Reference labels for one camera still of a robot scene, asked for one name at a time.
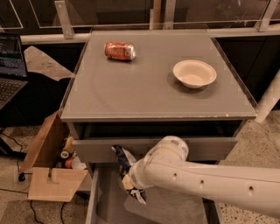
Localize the blue chip bag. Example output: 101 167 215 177
112 145 146 205

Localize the grey open middle drawer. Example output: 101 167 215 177
86 164 221 224

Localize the grey cabinet with counter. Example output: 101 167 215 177
61 30 256 140

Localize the cardboard box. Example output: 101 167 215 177
19 112 88 202

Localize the metal railing frame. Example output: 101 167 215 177
0 0 280 46

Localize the orange fruit in box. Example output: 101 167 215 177
65 157 74 169

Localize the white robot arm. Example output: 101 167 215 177
115 136 280 218

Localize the black laptop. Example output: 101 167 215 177
0 32 28 109

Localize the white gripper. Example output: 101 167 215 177
122 159 152 190

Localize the grey top drawer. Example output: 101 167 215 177
73 137 237 163

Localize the tan bottle in box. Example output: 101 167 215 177
60 136 74 159

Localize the black power cable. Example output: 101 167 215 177
0 130 68 224

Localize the white object in box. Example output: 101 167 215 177
72 157 87 170

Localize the white paper bowl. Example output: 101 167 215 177
172 59 217 88

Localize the orange soda can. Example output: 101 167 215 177
104 42 136 61

